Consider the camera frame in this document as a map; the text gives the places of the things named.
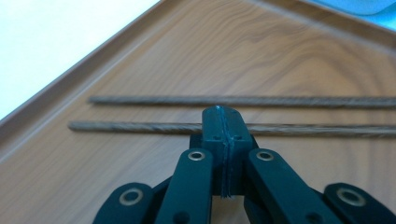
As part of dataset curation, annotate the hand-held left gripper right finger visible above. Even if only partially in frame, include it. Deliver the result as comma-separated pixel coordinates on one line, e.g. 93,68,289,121
221,105,344,224

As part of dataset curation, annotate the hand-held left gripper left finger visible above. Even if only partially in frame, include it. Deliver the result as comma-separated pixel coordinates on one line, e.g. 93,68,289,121
154,105,227,224

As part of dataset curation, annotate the brown wooden tray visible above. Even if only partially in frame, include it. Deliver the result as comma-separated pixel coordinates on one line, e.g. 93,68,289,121
0,0,396,224

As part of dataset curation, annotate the white table sheet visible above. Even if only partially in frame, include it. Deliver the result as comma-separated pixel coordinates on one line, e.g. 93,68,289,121
0,0,396,121

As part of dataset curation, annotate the brown wooden chopstick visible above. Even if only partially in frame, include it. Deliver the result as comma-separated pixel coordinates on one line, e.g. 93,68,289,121
67,120,396,140
88,94,396,110

